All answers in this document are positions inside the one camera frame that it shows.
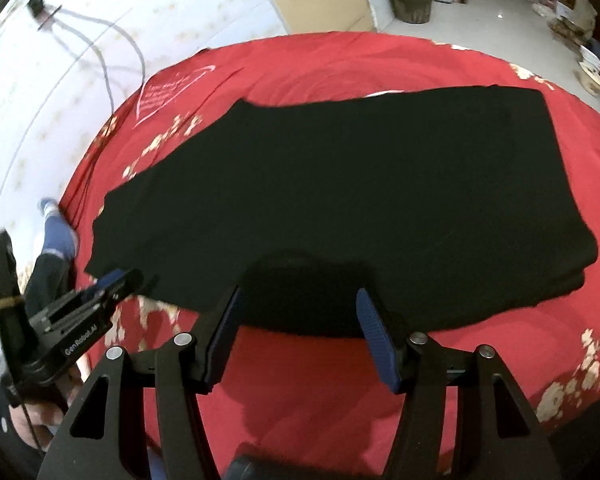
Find thin dark cable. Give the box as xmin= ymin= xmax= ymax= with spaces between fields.
xmin=52 ymin=24 xmax=115 ymax=117
xmin=55 ymin=6 xmax=147 ymax=88

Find black power adapter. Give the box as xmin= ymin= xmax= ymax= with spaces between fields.
xmin=26 ymin=0 xmax=62 ymax=30

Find black pants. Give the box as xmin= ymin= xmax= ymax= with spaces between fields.
xmin=84 ymin=84 xmax=600 ymax=341

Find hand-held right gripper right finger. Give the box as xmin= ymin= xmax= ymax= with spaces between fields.
xmin=356 ymin=287 xmax=563 ymax=480

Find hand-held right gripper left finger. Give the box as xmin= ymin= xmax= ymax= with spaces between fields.
xmin=37 ymin=285 xmax=245 ymax=480

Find person's left hand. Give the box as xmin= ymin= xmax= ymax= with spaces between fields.
xmin=27 ymin=354 xmax=94 ymax=442

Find patterned ceramic bowl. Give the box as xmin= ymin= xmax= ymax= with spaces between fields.
xmin=574 ymin=57 xmax=600 ymax=99

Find cardboard box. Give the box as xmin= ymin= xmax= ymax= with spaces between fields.
xmin=549 ymin=0 xmax=600 ymax=43

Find person's leg in blue sock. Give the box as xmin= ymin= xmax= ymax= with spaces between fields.
xmin=24 ymin=196 xmax=80 ymax=311

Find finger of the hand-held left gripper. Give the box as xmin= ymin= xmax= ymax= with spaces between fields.
xmin=77 ymin=269 xmax=128 ymax=301
xmin=100 ymin=269 xmax=145 ymax=313

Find red rose printed blanket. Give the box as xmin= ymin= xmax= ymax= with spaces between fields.
xmin=60 ymin=30 xmax=600 ymax=480

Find white floral mattress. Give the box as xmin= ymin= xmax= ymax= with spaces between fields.
xmin=0 ymin=0 xmax=291 ymax=376

